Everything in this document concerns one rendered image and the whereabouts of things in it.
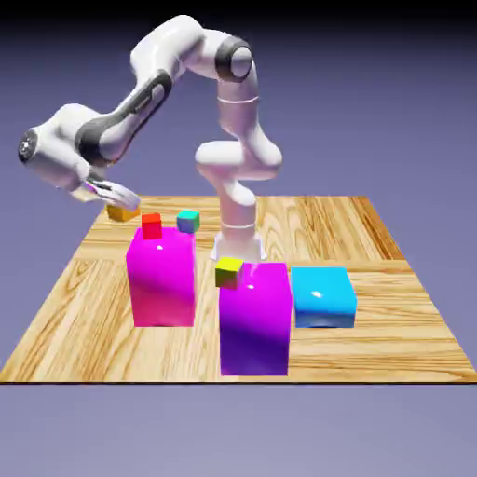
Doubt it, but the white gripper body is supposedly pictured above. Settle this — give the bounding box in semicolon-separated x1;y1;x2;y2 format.
84;179;142;212

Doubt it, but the small orange cube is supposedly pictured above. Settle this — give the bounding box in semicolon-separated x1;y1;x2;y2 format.
106;203;142;224

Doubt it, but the small red cube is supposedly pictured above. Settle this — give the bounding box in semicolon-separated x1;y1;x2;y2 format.
141;212;164;240

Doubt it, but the small teal cube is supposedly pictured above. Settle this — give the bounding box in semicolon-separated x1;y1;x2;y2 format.
176;209;201;235

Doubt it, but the small yellow-green cube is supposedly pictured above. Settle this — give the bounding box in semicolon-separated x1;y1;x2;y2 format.
214;256;245;291

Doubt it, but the large pink box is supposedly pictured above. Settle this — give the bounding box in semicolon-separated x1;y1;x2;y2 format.
125;225;198;328

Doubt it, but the large purple box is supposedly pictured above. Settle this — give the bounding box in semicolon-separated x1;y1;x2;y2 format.
218;262;293;376

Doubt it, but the large cyan box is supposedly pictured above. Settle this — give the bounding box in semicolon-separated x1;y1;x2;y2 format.
290;266;358;330

